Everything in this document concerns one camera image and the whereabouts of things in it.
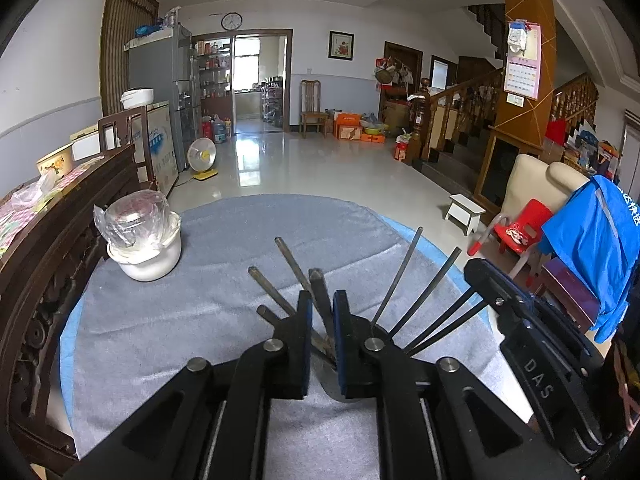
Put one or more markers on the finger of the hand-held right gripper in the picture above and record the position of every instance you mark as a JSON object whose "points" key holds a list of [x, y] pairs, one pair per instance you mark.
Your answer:
{"points": [[500, 285]]}

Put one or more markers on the clear plastic bag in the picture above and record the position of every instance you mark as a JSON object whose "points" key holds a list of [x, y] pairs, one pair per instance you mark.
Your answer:
{"points": [[132, 220]]}

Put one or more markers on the purple box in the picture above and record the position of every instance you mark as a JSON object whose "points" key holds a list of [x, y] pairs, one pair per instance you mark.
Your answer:
{"points": [[570, 295]]}

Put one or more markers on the metal utensil holder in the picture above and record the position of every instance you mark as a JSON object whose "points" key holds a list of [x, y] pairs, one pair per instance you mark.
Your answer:
{"points": [[324, 385]]}

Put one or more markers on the wooden pillar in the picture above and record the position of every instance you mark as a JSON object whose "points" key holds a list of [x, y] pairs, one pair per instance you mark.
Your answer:
{"points": [[525, 5]]}

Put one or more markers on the white rice cooker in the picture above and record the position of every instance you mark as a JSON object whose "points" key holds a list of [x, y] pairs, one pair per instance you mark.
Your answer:
{"points": [[137, 98]]}

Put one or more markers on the blue water jug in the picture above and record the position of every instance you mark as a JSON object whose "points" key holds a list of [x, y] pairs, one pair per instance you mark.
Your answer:
{"points": [[219, 131]]}

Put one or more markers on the dark carved wooden bench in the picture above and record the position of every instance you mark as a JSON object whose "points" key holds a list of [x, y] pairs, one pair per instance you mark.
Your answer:
{"points": [[50, 270]]}

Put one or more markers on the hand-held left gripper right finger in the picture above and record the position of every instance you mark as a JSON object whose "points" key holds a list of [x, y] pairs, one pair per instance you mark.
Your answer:
{"points": [[350, 360]]}

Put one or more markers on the round wall clock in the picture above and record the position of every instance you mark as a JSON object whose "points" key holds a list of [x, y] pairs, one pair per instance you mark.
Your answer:
{"points": [[232, 21]]}

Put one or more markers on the white pot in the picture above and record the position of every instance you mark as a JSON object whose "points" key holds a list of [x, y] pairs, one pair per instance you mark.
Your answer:
{"points": [[150, 260]]}

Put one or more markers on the framed wall picture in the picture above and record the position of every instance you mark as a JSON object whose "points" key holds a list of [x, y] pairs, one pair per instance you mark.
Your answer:
{"points": [[341, 45]]}

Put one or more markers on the orange cardboard box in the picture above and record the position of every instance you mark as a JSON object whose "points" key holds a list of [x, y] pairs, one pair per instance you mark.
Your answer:
{"points": [[348, 127]]}

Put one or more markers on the brown slatted door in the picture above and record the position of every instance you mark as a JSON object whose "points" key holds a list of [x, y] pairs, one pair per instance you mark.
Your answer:
{"points": [[125, 45]]}

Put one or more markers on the grey refrigerator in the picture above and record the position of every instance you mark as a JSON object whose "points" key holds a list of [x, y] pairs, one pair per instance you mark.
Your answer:
{"points": [[160, 65]]}

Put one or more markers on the yellow floral bowl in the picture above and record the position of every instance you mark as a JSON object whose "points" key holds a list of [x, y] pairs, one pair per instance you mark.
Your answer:
{"points": [[55, 160]]}

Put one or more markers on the pink wall calendar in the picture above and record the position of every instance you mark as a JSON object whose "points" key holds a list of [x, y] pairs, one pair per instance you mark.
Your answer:
{"points": [[522, 65]]}

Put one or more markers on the wooden chair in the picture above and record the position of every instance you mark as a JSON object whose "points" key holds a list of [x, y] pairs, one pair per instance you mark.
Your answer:
{"points": [[314, 110]]}

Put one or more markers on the white wall switch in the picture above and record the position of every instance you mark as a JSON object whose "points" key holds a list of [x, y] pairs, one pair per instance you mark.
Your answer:
{"points": [[515, 99]]}

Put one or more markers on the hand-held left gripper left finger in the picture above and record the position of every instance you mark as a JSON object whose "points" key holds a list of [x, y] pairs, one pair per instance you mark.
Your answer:
{"points": [[300, 360]]}

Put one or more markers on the wooden stair railing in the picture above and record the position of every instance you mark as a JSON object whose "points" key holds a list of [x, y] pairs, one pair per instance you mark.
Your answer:
{"points": [[465, 105]]}

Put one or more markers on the white chest freezer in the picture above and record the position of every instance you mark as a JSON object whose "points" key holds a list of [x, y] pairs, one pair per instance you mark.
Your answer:
{"points": [[162, 145]]}

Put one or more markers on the small white stool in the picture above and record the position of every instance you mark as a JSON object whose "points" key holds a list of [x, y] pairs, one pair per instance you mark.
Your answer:
{"points": [[465, 209]]}

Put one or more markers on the blue garment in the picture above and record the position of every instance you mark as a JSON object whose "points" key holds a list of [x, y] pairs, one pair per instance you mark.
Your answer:
{"points": [[595, 245]]}

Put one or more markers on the grey table cloth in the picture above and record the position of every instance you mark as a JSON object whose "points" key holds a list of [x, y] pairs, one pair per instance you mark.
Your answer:
{"points": [[200, 310]]}

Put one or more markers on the beige armchair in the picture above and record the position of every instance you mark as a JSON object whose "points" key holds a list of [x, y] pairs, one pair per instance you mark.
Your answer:
{"points": [[530, 180]]}

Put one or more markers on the shelf with bottles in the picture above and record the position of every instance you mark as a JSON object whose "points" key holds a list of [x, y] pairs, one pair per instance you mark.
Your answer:
{"points": [[215, 70]]}

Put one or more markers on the metal chopstick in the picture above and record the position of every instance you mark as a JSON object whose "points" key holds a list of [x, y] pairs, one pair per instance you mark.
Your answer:
{"points": [[400, 272], [320, 300], [292, 262], [455, 325], [430, 285], [270, 287], [445, 315], [267, 314]]}

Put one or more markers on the red plastic chair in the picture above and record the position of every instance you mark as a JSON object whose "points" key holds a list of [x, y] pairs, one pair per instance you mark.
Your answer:
{"points": [[525, 222]]}

